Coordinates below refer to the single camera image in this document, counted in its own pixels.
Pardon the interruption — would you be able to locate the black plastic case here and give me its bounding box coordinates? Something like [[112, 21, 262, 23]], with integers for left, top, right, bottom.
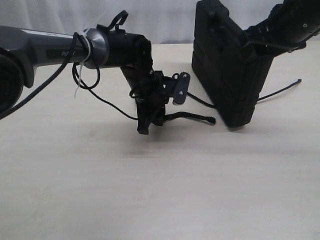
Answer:
[[191, 0, 274, 128]]

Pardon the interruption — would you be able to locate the white curtain backdrop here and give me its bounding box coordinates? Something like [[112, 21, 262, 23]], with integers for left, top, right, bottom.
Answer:
[[0, 0, 320, 46]]

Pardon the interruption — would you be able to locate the white zip tie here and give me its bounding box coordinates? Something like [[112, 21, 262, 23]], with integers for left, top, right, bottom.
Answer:
[[74, 28, 92, 99]]

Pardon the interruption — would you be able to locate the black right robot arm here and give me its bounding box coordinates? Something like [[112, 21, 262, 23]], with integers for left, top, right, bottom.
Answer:
[[239, 0, 320, 57]]

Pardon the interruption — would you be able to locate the black cord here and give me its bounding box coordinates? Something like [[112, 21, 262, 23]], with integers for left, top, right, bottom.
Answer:
[[162, 78, 302, 125]]

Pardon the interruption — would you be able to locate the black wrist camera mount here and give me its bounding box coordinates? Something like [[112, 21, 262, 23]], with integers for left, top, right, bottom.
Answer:
[[172, 72, 191, 106]]

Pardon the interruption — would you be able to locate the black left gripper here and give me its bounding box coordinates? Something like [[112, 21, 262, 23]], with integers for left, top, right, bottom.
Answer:
[[128, 71, 178, 135]]

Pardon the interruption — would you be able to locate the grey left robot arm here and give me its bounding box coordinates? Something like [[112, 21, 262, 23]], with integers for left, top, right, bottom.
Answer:
[[0, 25, 184, 135]]

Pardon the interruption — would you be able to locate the black thin camera cable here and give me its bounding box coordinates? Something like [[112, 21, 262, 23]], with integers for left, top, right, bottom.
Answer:
[[0, 10, 141, 121]]

